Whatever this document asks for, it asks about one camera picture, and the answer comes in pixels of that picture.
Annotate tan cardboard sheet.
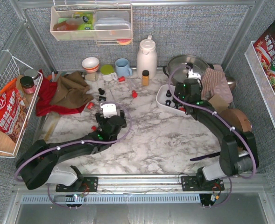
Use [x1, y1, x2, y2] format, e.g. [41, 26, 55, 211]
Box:
[208, 94, 229, 113]

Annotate black capsule cluster top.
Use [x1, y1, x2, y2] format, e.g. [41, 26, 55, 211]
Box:
[166, 90, 172, 98]

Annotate white striped bowl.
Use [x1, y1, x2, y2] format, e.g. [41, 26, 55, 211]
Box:
[81, 57, 99, 72]

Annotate green lidded white cup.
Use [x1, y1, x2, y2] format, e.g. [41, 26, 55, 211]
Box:
[100, 64, 118, 82]

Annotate pink striped towel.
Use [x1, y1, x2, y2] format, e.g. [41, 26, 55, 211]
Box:
[201, 68, 225, 98]

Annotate red cloth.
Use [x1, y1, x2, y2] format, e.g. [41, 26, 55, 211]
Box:
[35, 78, 88, 117]

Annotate blue mug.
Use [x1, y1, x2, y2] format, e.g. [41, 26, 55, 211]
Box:
[115, 58, 133, 77]

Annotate red capsule by cloth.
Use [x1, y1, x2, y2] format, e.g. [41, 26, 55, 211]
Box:
[86, 102, 95, 110]

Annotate orange spice bottle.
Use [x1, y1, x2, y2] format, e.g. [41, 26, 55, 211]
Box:
[141, 70, 149, 86]

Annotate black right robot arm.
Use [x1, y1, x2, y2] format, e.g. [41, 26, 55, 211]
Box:
[173, 78, 259, 183]

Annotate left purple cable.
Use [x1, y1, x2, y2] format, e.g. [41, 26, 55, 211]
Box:
[14, 102, 133, 208]

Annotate round wooden board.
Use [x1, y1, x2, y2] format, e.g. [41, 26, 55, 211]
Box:
[220, 109, 252, 132]

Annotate brown cloth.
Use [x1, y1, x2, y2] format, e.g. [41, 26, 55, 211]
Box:
[50, 71, 93, 109]

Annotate red capsule upper centre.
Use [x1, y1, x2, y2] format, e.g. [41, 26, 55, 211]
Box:
[132, 90, 138, 98]

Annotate small beige pepper jar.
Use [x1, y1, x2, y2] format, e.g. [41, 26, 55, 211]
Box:
[85, 72, 99, 82]

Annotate white thermos jug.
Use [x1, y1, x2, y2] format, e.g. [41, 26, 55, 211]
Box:
[136, 35, 158, 80]

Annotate silver lidded jar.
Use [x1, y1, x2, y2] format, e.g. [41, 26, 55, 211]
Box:
[24, 69, 39, 85]

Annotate black capsule top lying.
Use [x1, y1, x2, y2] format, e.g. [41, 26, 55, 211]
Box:
[99, 96, 106, 102]

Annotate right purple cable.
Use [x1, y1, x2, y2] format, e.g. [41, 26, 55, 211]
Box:
[168, 64, 257, 208]

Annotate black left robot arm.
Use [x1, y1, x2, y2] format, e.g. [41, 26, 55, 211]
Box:
[15, 110, 127, 191]

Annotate white plastic storage basket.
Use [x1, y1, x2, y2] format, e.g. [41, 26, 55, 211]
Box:
[155, 84, 188, 117]

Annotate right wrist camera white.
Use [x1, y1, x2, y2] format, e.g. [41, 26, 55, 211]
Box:
[187, 69, 201, 80]

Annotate black capsule upright top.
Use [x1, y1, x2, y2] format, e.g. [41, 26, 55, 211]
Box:
[98, 88, 105, 95]

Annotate steel pot with glass lid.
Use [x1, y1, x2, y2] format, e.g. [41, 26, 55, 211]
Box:
[162, 55, 214, 85]

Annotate red capsule near mug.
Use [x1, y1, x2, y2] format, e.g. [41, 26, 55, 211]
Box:
[118, 76, 126, 83]

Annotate dark lidded sauce jar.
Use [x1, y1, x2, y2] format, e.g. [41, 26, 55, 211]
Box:
[20, 76, 36, 94]

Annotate clear wall shelf bin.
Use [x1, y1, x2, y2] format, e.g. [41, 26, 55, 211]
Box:
[50, 4, 133, 45]

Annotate pink silicone mould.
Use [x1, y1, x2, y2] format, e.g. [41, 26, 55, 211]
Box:
[210, 76, 233, 104]

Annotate purple cable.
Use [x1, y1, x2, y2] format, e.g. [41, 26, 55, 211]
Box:
[168, 64, 257, 208]
[14, 102, 133, 208]

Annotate red snack bag left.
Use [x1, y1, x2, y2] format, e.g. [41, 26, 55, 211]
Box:
[0, 78, 27, 143]

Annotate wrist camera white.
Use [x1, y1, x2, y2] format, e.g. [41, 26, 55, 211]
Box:
[100, 103, 118, 118]
[187, 69, 201, 80]

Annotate purple spatula handle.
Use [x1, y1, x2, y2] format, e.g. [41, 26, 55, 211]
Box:
[190, 152, 220, 161]

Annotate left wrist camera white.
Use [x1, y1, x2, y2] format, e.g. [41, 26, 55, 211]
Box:
[100, 103, 118, 118]

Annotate white wire basket right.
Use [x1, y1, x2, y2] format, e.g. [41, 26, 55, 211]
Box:
[244, 41, 275, 128]

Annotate clear plastic food container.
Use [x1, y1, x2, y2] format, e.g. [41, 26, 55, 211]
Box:
[93, 10, 131, 40]

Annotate steel ladle bowl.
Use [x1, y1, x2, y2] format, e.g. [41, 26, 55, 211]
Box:
[226, 77, 237, 91]

